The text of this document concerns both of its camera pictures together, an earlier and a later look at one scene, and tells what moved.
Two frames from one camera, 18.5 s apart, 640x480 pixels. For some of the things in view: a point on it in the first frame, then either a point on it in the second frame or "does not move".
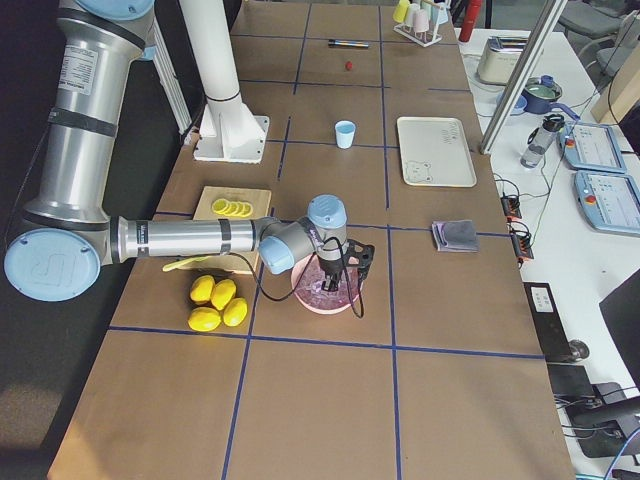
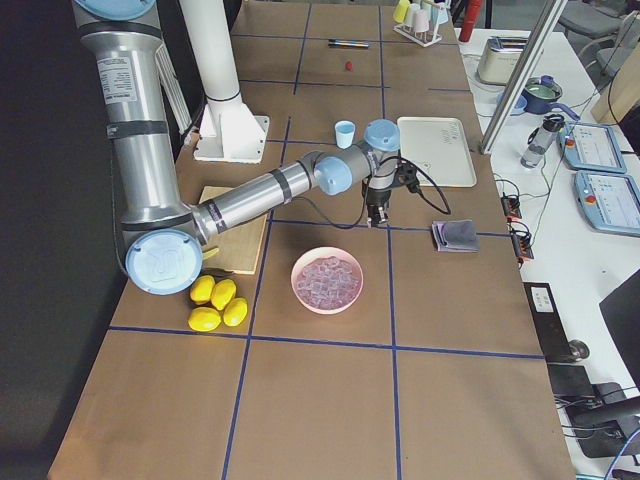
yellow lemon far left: (202, 289) does not move
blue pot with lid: (540, 94) does not move
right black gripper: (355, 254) -> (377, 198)
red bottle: (472, 14) does not move
